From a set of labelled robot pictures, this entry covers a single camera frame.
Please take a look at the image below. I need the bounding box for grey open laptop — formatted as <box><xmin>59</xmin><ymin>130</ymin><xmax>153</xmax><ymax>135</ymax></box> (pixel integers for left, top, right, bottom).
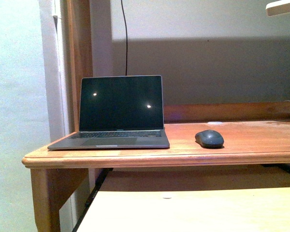
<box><xmin>48</xmin><ymin>75</ymin><xmax>170</xmax><ymax>151</ymax></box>

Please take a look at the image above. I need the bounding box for white desk lamp head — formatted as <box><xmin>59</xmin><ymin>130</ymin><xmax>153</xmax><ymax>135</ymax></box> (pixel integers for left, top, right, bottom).
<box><xmin>266</xmin><ymin>0</ymin><xmax>290</xmax><ymax>16</ymax></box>

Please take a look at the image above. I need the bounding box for black drawer rail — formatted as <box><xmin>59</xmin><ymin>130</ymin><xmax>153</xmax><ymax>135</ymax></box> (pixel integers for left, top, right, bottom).
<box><xmin>262</xmin><ymin>164</ymin><xmax>290</xmax><ymax>174</ymax></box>
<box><xmin>72</xmin><ymin>168</ymin><xmax>113</xmax><ymax>232</ymax></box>

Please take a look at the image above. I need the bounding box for black left drawer rail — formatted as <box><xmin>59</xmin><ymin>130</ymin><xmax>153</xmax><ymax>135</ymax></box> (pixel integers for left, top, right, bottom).
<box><xmin>72</xmin><ymin>168</ymin><xmax>113</xmax><ymax>232</ymax></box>

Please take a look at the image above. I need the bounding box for black right drawer rail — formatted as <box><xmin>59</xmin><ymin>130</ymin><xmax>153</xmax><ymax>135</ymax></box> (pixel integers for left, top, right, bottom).
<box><xmin>262</xmin><ymin>164</ymin><xmax>290</xmax><ymax>174</ymax></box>

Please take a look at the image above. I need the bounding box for dark grey computer mouse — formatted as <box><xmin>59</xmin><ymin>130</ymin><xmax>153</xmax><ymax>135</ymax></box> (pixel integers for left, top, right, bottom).
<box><xmin>195</xmin><ymin>130</ymin><xmax>224</xmax><ymax>149</ymax></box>

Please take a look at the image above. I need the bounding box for wooden desk with hutch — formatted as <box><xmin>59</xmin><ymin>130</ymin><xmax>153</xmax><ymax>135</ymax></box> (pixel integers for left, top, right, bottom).
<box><xmin>22</xmin><ymin>0</ymin><xmax>290</xmax><ymax>232</ymax></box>

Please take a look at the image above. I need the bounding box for black hanging cable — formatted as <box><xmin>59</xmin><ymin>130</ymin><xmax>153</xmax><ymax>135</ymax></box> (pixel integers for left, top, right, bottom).
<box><xmin>120</xmin><ymin>0</ymin><xmax>129</xmax><ymax>76</ymax></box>

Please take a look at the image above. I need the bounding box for wooden pull-out keyboard tray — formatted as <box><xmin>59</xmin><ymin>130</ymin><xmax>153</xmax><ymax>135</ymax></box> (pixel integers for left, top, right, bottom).
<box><xmin>76</xmin><ymin>169</ymin><xmax>290</xmax><ymax>232</ymax></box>

